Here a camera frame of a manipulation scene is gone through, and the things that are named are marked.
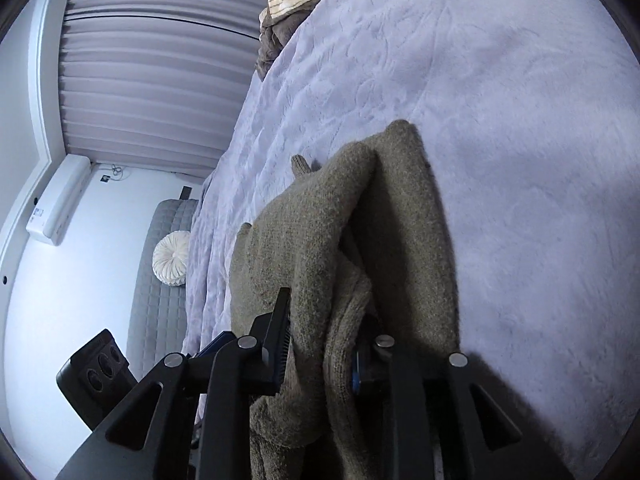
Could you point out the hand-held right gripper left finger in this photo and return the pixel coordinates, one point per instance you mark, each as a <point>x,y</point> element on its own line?
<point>277,355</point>

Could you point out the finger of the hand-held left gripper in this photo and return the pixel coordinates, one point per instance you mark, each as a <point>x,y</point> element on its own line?
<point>215,345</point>

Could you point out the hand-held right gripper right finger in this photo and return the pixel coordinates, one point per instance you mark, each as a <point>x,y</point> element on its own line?
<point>356,377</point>

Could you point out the olive brown knit sweater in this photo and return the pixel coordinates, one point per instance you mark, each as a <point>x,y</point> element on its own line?
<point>320,240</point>

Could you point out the grey quilted headboard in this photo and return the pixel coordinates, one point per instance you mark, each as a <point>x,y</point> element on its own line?
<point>160,310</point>

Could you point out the white round pleated pillow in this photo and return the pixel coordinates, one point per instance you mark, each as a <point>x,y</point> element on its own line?
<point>171,259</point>

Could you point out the pale pleated curtain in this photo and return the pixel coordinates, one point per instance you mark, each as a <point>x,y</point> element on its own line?
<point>160,75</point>

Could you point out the lavender textured bed blanket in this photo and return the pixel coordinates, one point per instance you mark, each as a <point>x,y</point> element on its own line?
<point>500,135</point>

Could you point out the brown fleece cloth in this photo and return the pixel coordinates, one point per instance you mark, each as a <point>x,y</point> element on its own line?
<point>272,45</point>

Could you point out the white wall air conditioner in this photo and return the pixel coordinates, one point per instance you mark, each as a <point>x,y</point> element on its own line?
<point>57,200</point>

